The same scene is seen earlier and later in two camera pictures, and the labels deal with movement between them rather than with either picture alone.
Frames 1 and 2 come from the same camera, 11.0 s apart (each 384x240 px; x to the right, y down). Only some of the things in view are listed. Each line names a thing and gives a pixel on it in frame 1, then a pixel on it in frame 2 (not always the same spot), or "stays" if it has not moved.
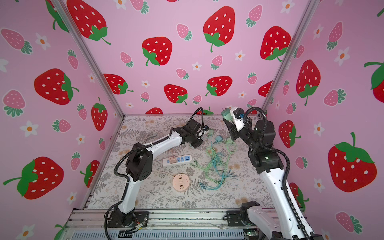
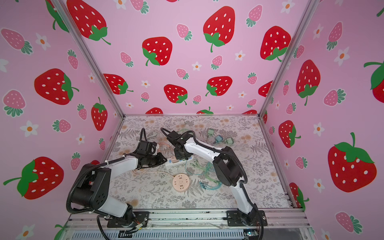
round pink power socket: [181, 182] stays
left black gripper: [196, 145] → [161, 160]
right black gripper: [233, 131] → [178, 155]
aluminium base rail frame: [163, 224] stays
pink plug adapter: [172, 159] stays
